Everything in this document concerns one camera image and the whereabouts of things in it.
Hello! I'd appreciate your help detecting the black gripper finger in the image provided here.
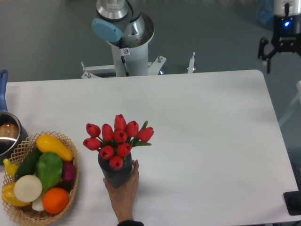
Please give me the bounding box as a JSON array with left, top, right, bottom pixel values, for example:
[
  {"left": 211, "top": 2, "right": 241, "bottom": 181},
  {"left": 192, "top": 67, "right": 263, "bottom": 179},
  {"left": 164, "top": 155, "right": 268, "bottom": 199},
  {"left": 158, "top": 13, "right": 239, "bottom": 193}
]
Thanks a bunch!
[{"left": 257, "top": 36, "right": 282, "bottom": 74}]

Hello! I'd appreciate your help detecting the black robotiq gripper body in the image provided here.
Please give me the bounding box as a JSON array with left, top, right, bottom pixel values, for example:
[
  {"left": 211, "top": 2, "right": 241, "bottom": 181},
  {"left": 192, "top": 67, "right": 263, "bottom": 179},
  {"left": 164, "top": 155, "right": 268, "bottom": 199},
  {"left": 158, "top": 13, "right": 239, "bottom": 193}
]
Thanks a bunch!
[{"left": 271, "top": 14, "right": 301, "bottom": 56}]

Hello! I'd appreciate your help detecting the red tulip bouquet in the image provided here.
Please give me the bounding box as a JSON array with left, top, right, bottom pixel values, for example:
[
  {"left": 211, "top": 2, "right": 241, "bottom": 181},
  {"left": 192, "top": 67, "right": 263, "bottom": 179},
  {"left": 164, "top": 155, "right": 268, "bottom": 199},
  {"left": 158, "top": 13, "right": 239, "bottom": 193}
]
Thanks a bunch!
[{"left": 83, "top": 114, "right": 154, "bottom": 171}]

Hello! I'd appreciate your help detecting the dark grey ribbed vase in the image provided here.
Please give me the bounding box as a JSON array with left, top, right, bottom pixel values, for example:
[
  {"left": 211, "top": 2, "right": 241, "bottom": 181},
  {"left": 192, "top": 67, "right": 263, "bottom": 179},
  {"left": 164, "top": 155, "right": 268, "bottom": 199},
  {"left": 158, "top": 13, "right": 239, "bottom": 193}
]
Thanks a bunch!
[{"left": 98, "top": 154, "right": 133, "bottom": 188}]

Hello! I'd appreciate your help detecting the black sleeve forearm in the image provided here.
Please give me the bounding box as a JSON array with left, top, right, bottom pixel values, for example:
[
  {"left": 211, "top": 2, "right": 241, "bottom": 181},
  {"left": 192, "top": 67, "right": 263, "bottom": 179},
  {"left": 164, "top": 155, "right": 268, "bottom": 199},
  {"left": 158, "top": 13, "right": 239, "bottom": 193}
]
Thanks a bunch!
[{"left": 117, "top": 220, "right": 144, "bottom": 226}]

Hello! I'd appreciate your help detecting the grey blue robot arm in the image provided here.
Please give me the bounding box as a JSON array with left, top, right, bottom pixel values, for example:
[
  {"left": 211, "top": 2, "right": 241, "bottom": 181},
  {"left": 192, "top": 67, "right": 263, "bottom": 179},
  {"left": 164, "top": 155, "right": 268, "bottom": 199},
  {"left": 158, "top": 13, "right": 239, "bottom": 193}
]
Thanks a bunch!
[{"left": 92, "top": 0, "right": 301, "bottom": 77}]

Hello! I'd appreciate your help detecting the bare human hand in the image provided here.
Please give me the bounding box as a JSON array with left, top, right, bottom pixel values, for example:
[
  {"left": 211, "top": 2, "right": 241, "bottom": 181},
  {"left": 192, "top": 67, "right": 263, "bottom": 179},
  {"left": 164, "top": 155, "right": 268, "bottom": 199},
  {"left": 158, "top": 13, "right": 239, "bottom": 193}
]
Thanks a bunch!
[{"left": 103, "top": 160, "right": 139, "bottom": 223}]

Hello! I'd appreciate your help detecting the blue plastic bag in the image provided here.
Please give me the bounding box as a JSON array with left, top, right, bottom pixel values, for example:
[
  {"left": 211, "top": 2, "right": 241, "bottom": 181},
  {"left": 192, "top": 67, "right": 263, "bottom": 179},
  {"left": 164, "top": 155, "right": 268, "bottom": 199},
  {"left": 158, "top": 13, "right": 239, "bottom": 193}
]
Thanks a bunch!
[{"left": 255, "top": 0, "right": 274, "bottom": 30}]

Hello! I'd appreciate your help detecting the black device at edge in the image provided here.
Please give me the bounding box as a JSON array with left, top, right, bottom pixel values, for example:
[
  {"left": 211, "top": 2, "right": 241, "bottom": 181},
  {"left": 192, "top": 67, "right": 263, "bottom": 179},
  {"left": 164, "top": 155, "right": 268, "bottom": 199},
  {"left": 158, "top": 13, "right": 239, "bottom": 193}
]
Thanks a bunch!
[{"left": 283, "top": 191, "right": 301, "bottom": 216}]

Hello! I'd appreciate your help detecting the purple red onion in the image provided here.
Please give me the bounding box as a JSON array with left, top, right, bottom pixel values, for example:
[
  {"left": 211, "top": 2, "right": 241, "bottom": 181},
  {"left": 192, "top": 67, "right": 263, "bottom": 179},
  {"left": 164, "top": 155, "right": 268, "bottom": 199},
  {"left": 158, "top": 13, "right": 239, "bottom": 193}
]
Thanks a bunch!
[{"left": 62, "top": 162, "right": 77, "bottom": 181}]

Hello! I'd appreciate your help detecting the yellow squash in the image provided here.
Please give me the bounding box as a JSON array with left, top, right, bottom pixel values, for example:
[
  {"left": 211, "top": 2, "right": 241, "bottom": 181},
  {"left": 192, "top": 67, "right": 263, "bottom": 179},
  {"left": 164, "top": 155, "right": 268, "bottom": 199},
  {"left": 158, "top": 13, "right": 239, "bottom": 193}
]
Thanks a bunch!
[{"left": 36, "top": 134, "right": 73, "bottom": 161}]

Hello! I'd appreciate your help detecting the green lettuce leaf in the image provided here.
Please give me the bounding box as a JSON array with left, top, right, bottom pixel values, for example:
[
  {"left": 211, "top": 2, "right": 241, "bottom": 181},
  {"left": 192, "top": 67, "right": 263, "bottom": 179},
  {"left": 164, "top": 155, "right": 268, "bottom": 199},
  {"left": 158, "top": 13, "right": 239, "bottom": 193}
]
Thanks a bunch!
[{"left": 35, "top": 152, "right": 63, "bottom": 195}]

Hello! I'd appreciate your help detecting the orange fruit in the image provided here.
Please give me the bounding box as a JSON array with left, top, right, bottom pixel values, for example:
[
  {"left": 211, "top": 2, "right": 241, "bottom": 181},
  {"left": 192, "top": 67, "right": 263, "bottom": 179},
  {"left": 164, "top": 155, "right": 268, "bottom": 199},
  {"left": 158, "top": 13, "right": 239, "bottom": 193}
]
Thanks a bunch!
[{"left": 43, "top": 188, "right": 69, "bottom": 214}]

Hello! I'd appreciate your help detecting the green cucumber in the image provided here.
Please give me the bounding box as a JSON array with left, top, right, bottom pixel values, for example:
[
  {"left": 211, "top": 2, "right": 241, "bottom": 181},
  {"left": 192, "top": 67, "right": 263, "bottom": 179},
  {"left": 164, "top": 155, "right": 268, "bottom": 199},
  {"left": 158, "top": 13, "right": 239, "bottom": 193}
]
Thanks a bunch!
[{"left": 14, "top": 147, "right": 42, "bottom": 181}]

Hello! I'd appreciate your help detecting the white round onion slice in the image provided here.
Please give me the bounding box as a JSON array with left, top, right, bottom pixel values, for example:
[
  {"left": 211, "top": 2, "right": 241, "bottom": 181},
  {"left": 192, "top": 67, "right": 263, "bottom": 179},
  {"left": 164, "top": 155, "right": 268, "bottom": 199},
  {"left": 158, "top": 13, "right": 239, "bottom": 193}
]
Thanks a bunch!
[{"left": 14, "top": 175, "right": 42, "bottom": 202}]

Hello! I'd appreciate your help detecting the yellow bell pepper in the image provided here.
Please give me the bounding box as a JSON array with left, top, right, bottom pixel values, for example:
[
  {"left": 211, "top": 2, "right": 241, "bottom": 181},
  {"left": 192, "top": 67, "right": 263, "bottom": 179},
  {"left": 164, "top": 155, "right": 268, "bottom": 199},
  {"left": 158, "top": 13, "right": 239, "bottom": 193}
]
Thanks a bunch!
[{"left": 2, "top": 183, "right": 31, "bottom": 207}]

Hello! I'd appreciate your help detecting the white frame at right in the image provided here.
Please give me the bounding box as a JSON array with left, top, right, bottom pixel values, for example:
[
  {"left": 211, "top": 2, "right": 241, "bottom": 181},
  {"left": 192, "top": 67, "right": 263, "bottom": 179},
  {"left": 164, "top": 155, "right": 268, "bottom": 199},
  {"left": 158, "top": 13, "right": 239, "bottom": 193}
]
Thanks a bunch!
[{"left": 278, "top": 81, "right": 301, "bottom": 127}]

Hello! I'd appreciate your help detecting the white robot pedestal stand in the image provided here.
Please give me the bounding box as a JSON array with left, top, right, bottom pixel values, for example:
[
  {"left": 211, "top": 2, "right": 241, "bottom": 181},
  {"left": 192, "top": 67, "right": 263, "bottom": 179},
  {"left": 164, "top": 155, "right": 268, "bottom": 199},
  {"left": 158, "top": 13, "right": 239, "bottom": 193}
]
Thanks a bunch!
[{"left": 80, "top": 14, "right": 197, "bottom": 80}]

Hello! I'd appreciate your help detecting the blue handled saucepan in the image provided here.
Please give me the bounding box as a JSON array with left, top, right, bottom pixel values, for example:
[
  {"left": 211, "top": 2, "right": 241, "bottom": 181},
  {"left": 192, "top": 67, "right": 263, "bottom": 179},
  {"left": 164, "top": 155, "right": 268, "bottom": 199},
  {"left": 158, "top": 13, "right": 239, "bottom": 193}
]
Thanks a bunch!
[{"left": 0, "top": 69, "right": 28, "bottom": 165}]

